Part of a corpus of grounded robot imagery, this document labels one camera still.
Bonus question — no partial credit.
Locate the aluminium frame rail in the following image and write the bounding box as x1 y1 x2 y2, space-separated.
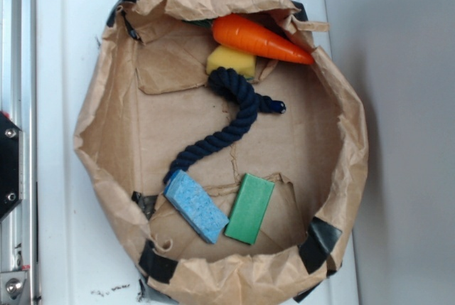
1 0 41 304

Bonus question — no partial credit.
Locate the white plastic lid tray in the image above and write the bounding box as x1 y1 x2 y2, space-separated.
36 0 359 304

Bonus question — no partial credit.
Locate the black metal bracket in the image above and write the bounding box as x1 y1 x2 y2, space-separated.
1 112 23 221

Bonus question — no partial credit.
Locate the dark blue rope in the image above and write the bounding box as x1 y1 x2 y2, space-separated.
163 66 287 185

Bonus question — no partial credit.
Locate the orange plastic carrot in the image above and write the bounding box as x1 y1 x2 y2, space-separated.
212 14 314 65

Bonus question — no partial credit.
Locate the yellow sponge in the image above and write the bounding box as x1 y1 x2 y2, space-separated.
205 46 256 79

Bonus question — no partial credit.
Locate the blue sponge block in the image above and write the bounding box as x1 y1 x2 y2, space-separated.
164 170 229 244

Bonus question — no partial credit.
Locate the green block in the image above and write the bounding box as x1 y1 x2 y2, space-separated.
224 173 275 245

